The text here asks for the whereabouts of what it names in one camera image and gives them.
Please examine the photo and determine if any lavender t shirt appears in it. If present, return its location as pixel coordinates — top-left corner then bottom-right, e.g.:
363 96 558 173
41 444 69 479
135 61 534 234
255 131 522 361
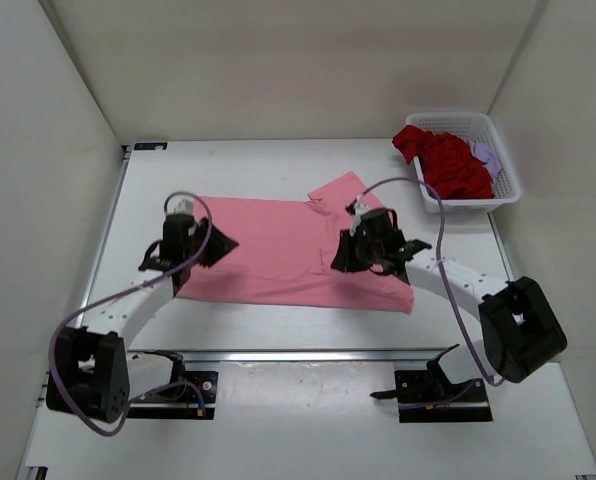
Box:
425 139 503 197

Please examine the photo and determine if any pink t shirt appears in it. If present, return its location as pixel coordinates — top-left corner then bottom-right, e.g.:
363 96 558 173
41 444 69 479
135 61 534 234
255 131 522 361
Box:
178 172 414 313

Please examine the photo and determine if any white plastic basket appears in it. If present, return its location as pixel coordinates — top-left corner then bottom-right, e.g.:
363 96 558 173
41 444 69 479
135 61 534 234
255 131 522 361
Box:
406 112 521 214

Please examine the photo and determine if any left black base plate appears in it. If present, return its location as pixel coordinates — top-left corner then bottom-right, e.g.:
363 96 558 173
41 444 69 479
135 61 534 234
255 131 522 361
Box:
128 370 219 421

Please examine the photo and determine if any aluminium rail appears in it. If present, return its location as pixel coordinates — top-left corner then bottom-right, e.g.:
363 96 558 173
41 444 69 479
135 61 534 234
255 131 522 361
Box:
182 349 454 364

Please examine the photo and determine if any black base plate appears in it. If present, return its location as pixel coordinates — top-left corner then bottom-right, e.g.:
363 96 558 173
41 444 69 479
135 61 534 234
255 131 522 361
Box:
128 370 219 421
369 345 493 424

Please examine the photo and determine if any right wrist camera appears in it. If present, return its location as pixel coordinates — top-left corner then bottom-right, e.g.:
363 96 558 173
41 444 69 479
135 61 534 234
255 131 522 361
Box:
345 198 371 217

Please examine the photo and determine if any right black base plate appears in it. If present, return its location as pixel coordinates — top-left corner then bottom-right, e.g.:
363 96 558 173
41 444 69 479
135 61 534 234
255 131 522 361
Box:
369 345 493 424

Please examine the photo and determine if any red t shirt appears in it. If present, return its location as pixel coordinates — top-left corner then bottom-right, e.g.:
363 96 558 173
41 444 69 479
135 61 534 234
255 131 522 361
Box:
392 125 495 200

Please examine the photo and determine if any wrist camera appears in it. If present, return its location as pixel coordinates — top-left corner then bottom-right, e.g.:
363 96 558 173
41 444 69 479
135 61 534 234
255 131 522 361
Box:
345 198 371 217
170 198 194 216

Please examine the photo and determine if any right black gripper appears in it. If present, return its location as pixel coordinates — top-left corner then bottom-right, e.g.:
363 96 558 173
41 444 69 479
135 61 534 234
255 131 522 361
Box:
333 228 385 273

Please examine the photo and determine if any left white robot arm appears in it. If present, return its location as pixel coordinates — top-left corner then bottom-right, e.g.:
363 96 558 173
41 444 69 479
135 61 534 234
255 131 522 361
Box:
45 213 239 433

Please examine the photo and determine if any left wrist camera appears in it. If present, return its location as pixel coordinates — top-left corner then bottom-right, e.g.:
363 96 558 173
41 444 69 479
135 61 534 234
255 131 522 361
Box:
170 198 194 216

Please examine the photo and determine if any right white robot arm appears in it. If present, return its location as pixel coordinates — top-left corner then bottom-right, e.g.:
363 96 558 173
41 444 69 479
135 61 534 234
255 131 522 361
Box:
331 202 568 384

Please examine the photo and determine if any blue table label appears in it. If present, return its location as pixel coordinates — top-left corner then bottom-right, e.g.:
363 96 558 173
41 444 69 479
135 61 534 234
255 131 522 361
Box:
132 142 168 151

